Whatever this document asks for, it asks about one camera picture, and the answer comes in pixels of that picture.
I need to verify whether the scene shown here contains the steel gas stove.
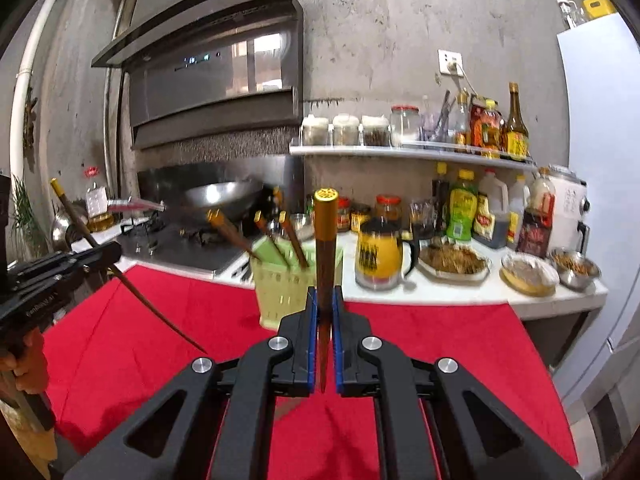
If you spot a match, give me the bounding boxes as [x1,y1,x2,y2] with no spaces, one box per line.
[117,221,252,281]

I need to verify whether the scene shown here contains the yellow container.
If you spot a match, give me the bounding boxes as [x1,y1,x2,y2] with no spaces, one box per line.
[582,0,616,22]

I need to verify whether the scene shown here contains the green bottle yellow cap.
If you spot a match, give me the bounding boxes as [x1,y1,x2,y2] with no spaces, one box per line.
[446,169,480,242]

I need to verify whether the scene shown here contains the steel pot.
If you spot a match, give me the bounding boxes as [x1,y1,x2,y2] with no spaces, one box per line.
[49,199,89,254]

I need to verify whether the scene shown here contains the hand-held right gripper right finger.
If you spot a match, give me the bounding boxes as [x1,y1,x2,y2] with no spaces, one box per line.
[334,286,583,480]

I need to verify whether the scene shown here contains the yellow-label jar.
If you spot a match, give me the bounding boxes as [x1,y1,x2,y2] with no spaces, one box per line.
[349,203,372,234]

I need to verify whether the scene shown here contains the dark bottle red label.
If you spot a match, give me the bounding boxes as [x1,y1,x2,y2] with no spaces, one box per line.
[516,167,557,259]

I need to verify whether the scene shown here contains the white pipe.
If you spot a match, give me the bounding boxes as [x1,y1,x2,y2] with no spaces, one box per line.
[9,0,69,182]

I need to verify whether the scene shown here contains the white plate of food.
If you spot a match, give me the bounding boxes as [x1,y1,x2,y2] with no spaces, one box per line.
[417,242,491,281]

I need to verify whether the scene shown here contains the grey range hood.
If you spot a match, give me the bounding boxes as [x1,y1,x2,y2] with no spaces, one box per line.
[91,0,305,151]

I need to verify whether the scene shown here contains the steel exhaust duct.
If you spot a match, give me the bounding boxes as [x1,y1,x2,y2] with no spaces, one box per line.
[102,0,151,196]

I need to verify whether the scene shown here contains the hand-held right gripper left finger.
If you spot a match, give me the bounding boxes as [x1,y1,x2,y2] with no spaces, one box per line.
[62,287,317,480]

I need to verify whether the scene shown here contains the small steel bowl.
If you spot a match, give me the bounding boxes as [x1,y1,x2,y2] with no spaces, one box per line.
[288,213,314,241]

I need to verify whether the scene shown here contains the white wall shelf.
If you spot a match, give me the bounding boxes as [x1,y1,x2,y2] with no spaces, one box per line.
[288,143,539,171]

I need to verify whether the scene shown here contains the clear drinking glass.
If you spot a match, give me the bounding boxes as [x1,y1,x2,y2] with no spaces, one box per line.
[408,198,436,240]

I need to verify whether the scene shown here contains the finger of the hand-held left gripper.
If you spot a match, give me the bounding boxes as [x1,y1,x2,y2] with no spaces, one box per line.
[60,240,124,279]

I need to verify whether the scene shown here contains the red tablecloth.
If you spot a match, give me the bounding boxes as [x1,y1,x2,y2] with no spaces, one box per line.
[42,264,579,480]

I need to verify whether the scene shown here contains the white plastic jug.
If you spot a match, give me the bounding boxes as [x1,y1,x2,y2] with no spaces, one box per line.
[507,174,531,251]

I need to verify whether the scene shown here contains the white wall outlet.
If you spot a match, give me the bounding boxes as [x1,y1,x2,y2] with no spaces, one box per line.
[438,49,464,77]

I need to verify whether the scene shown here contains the green onions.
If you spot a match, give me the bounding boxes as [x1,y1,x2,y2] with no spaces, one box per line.
[9,174,47,257]

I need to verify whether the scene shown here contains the tall dark vinegar bottle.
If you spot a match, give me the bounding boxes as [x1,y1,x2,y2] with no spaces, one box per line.
[502,82,530,161]

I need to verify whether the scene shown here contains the glass cup with utensils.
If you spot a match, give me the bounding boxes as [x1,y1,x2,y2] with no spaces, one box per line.
[419,89,454,144]

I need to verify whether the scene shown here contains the clear bottle white cap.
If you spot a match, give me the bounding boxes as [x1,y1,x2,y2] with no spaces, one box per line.
[554,0,584,31]

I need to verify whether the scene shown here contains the yellow bowl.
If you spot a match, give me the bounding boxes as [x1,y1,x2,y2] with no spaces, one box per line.
[499,251,560,296]

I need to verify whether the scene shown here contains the dark liquid plastic jug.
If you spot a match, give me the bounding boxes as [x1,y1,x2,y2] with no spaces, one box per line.
[472,168,510,250]

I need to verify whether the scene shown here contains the slim dark sauce bottle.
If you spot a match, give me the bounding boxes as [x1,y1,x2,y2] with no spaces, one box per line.
[432,162,451,231]

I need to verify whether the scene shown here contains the glass jar red lid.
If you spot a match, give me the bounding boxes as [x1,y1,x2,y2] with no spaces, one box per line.
[389,104,421,146]

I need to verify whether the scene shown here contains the white kitchen appliance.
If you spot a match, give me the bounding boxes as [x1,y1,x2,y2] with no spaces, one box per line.
[547,164,591,256]

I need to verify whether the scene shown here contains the white refrigerator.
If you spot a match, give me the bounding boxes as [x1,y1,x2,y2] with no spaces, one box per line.
[556,9,640,407]

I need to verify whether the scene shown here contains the person's left hand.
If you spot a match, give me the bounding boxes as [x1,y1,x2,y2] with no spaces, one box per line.
[0,329,48,397]

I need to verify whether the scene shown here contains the small yellow-label bottle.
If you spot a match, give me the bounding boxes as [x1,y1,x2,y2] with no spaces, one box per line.
[452,88,472,147]

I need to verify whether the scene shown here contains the red-lid brown paste jar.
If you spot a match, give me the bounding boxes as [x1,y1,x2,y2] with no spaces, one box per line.
[374,194,403,224]

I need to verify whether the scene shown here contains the cooking oil bottle red cap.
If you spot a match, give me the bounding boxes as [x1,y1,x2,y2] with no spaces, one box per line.
[82,165,116,234]

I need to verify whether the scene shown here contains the steel wok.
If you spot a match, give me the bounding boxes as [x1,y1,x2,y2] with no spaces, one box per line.
[107,181,265,226]

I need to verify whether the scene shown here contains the brown gold-tipped chopstick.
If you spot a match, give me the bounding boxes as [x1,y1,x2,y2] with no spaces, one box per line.
[313,187,341,394]
[253,211,292,267]
[278,211,310,269]
[49,178,209,354]
[207,208,262,262]

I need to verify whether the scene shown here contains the white-lid spice jar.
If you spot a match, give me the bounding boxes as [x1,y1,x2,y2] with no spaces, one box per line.
[361,114,391,147]
[301,114,330,147]
[332,113,360,147]

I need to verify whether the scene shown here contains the orange seasoning bottle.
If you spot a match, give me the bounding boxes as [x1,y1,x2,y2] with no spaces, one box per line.
[469,95,504,159]

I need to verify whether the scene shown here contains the green plastic utensil holder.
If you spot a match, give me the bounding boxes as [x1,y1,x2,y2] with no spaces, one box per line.
[249,237,346,331]

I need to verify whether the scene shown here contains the steel bowl of food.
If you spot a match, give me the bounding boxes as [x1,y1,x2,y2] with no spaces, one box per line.
[549,248,602,291]

